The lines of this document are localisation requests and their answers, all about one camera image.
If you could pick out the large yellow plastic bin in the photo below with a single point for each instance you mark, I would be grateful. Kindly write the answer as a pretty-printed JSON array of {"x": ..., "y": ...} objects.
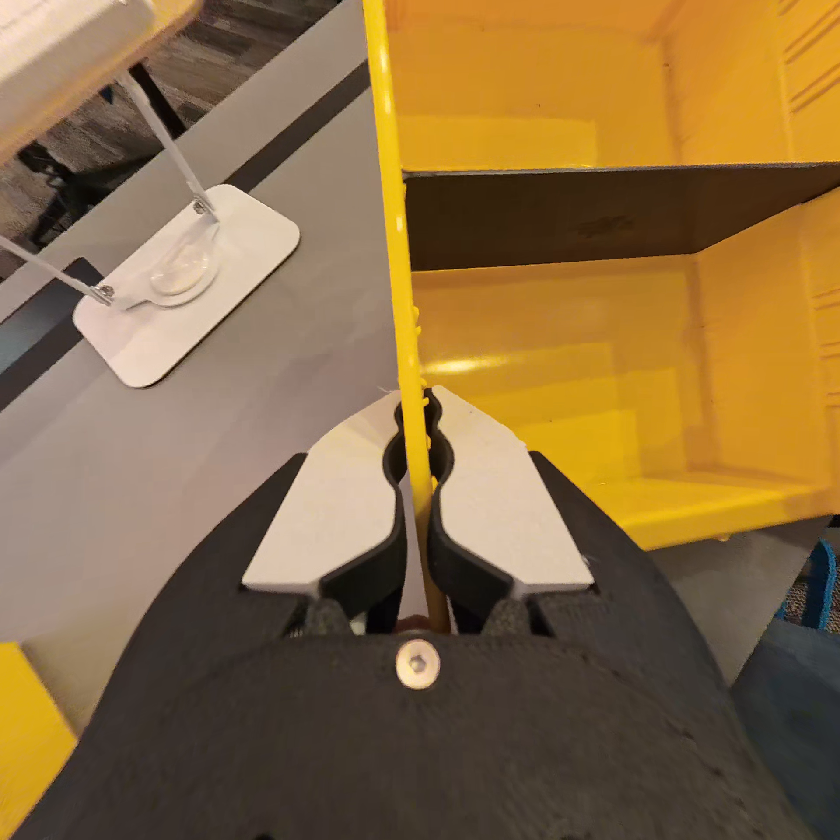
[{"x": 558, "y": 328}]

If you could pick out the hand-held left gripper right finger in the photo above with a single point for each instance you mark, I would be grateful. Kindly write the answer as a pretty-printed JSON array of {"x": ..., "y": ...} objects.
[{"x": 505, "y": 518}]

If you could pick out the black bin divider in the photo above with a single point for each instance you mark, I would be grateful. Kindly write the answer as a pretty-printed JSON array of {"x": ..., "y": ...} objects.
[{"x": 558, "y": 216}]

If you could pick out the white flat panel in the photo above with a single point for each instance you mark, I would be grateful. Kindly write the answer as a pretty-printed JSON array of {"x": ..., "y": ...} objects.
[{"x": 59, "y": 52}]

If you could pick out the white stand with metal rods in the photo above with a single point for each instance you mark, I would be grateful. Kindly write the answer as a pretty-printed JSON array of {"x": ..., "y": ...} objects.
[{"x": 249, "y": 243}]

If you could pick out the small yellow bin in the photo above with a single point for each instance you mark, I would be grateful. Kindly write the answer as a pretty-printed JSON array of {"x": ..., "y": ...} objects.
[{"x": 26, "y": 728}]

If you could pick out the blue fabric bag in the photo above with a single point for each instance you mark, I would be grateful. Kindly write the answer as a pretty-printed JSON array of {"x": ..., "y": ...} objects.
[{"x": 794, "y": 722}]

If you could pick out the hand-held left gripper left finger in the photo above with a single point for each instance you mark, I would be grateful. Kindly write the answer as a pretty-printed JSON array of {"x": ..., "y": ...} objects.
[{"x": 334, "y": 512}]

